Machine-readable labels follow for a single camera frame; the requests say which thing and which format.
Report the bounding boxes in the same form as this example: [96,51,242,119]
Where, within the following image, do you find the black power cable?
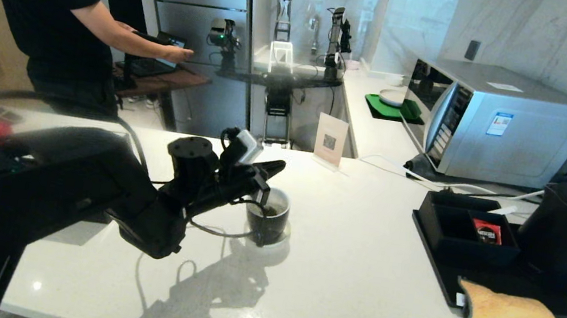
[440,183,528,207]

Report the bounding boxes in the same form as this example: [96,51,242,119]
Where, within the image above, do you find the microwave door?
[398,58,462,157]

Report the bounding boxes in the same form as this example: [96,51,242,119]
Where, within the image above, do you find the silver microwave oven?
[394,53,567,193]

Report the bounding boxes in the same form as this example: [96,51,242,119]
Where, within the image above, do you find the green tray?
[361,92,426,125]

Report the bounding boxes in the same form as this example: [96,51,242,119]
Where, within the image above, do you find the white sign card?
[311,111,351,170]

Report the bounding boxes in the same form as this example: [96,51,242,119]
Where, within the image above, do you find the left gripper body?
[186,154,265,224]

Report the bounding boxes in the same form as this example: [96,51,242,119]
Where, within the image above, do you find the black sachet holder box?
[411,189,528,274]

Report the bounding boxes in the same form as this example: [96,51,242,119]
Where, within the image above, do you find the dark wall socket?
[463,39,482,62]

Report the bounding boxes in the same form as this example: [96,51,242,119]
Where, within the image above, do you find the dark ceramic cup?
[241,184,294,251]

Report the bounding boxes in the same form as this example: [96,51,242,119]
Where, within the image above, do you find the black serving tray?
[401,209,567,318]

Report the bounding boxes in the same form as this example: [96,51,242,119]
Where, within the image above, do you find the red sachet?
[470,218,505,246]

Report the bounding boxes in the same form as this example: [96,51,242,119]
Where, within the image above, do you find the black laptop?
[124,27,189,84]

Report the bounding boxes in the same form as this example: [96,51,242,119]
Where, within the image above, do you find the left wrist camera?
[217,126,266,172]

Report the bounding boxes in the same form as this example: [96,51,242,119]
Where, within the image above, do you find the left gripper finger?
[251,156,287,182]

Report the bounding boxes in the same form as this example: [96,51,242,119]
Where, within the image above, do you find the brown wooden table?
[106,57,213,136]

